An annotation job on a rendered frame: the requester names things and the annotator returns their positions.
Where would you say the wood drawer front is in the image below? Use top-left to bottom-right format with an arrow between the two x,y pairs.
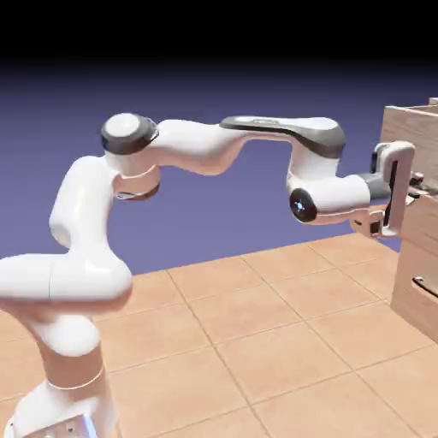
378,104 -> 438,206
390,195 -> 438,344

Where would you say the light wood cabinet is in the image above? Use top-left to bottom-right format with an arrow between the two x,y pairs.
378,96 -> 438,344

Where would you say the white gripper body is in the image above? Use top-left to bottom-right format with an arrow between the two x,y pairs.
377,140 -> 417,240

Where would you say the dark metal drawer handle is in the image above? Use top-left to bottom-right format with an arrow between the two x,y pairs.
410,175 -> 438,198
411,275 -> 438,299

